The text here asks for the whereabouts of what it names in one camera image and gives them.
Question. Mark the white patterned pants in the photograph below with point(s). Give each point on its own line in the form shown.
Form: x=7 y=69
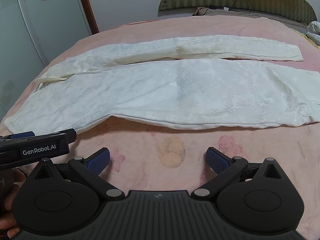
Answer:
x=182 y=83

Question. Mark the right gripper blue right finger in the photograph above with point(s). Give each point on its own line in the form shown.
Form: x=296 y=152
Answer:
x=217 y=161

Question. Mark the brown wooden door frame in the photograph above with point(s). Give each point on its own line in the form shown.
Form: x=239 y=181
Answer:
x=90 y=16

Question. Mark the grey pillow at headboard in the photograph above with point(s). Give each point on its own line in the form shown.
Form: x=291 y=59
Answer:
x=206 y=11

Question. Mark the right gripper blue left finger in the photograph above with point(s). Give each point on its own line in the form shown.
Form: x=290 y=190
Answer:
x=98 y=161

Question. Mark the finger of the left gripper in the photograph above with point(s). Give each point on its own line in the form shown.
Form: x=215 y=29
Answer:
x=22 y=135
x=70 y=133

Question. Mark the person's left hand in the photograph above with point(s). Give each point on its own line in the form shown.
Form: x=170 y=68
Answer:
x=8 y=223

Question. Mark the white sliding wardrobe door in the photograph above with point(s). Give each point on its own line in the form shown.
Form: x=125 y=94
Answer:
x=33 y=33

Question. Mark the white crumpled cloth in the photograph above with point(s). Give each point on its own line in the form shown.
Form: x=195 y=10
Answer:
x=313 y=32

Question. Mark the pink floral bed blanket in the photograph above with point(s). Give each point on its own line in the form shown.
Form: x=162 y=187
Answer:
x=145 y=157

